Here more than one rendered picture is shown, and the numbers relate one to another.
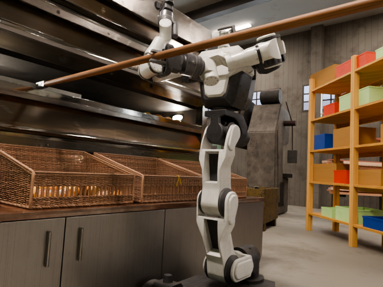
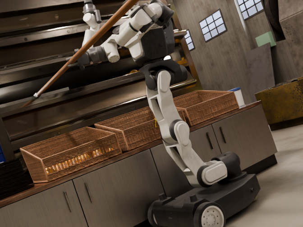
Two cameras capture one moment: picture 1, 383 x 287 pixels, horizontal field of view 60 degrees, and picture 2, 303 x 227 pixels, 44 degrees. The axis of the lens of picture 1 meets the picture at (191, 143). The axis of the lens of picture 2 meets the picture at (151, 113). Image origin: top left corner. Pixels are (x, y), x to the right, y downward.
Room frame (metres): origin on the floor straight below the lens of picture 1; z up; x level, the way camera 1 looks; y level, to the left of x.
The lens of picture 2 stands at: (-0.59, -0.89, 0.77)
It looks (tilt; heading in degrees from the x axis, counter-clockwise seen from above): 0 degrees down; 20
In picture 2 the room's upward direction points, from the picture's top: 19 degrees counter-clockwise
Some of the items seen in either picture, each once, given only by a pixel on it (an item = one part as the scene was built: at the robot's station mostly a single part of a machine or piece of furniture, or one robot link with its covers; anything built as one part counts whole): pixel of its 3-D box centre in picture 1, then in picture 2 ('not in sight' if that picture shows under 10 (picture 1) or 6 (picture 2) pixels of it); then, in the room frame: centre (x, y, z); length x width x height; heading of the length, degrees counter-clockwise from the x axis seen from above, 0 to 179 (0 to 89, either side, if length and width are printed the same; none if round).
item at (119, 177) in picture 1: (62, 173); (70, 150); (1.69, 0.64, 0.72); 0.56 x 0.49 x 0.28; 142
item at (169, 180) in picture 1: (149, 176); (140, 125); (2.16, 0.26, 0.72); 0.56 x 0.49 x 0.28; 141
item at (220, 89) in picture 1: (227, 79); (148, 36); (1.74, -0.18, 1.27); 0.34 x 0.30 x 0.36; 57
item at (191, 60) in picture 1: (179, 62); (87, 56); (1.30, 0.07, 1.20); 0.12 x 0.10 x 0.13; 116
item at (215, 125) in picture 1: (228, 129); (165, 73); (1.77, -0.20, 1.00); 0.28 x 0.13 x 0.18; 142
